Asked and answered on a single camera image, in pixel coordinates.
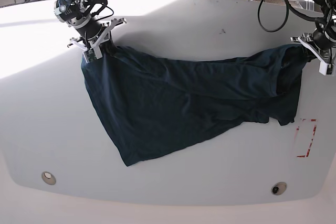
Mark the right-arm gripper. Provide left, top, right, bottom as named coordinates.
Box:
left=67, top=18, right=127, bottom=59

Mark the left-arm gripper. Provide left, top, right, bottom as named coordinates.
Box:
left=290, top=29, right=335, bottom=76

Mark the dark blue T-shirt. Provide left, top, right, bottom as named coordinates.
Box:
left=81, top=45, right=312, bottom=166

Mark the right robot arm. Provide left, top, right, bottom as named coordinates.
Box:
left=54, top=0, right=127, bottom=63

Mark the red tape rectangle marking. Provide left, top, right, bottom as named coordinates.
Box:
left=293, top=119, right=318, bottom=158

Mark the right round table grommet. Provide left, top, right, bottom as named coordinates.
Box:
left=271, top=182, right=287, bottom=196

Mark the round table grommet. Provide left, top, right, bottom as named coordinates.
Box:
left=271, top=182, right=287, bottom=196
left=41, top=172, right=56, bottom=186

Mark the left round table grommet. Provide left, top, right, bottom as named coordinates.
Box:
left=41, top=172, right=56, bottom=186

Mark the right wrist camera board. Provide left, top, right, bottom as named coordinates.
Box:
left=83, top=49, right=97, bottom=63

